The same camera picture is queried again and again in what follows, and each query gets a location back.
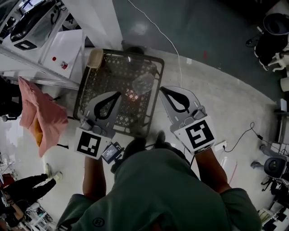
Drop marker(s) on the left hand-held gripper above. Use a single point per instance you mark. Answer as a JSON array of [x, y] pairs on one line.
[[89, 144]]

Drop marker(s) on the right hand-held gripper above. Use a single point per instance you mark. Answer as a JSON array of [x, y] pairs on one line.
[[198, 135]]

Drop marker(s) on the clear plastic cup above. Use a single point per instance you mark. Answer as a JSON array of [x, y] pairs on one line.
[[142, 91]]

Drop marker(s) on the person's right forearm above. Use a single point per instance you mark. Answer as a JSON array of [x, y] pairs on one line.
[[211, 169]]

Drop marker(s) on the person's left forearm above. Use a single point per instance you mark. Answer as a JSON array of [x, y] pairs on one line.
[[93, 178]]

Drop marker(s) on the beige plastic tub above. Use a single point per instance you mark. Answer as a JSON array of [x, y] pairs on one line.
[[94, 58]]

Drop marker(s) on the person's black right shoe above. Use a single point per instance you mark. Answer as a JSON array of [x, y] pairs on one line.
[[160, 138]]

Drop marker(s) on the person's black shoe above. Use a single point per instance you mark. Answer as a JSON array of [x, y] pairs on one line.
[[135, 145], [160, 138]]

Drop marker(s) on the small black display device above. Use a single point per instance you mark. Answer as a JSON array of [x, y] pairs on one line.
[[110, 153]]

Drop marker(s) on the person's black left shoe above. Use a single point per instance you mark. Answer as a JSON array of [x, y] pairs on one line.
[[135, 145]]

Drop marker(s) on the black rattan glass table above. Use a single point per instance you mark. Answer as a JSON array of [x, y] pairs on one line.
[[113, 67]]

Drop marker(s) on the white socket box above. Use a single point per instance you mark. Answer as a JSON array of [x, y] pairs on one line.
[[220, 146]]

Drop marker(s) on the pink padded jacket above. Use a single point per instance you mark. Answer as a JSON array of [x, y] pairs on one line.
[[45, 112]]

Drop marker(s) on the white cabinet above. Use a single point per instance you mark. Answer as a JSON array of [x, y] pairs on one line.
[[65, 45]]

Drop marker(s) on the white metal shelf rack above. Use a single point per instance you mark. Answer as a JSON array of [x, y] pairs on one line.
[[34, 65]]

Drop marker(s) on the person's green shirt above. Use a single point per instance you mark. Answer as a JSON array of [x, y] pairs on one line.
[[158, 191]]

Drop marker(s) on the black office chair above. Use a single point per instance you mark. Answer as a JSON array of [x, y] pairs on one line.
[[10, 99]]

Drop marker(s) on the cream round ottoman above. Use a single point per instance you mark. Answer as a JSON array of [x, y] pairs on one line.
[[285, 84]]

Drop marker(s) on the small white stool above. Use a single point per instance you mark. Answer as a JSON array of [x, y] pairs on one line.
[[276, 59]]

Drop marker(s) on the grey round appliance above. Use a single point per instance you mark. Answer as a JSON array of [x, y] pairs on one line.
[[275, 167]]

